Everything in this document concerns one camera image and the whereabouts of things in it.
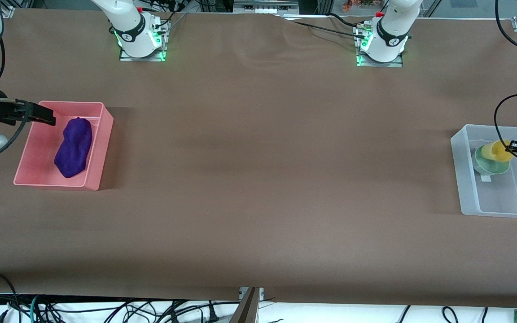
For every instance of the clear plastic bin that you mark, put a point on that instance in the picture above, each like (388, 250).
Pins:
(498, 197)

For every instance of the purple cloth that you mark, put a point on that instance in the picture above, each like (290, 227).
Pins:
(74, 148)

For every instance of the pink plastic bin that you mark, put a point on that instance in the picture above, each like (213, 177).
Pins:
(41, 157)

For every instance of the metal base plate of left arm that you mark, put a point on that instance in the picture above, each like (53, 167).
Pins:
(397, 62)

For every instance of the white label in clear bin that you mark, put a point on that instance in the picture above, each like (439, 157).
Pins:
(486, 178)

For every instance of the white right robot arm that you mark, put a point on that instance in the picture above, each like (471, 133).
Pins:
(128, 22)

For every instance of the wooden post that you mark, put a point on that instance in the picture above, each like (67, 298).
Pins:
(246, 309)

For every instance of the yellow cup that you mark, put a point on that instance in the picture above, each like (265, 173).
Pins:
(498, 151)

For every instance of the green bowl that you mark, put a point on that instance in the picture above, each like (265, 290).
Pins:
(487, 167)

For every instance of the grey power strip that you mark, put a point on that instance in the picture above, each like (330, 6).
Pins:
(265, 6)

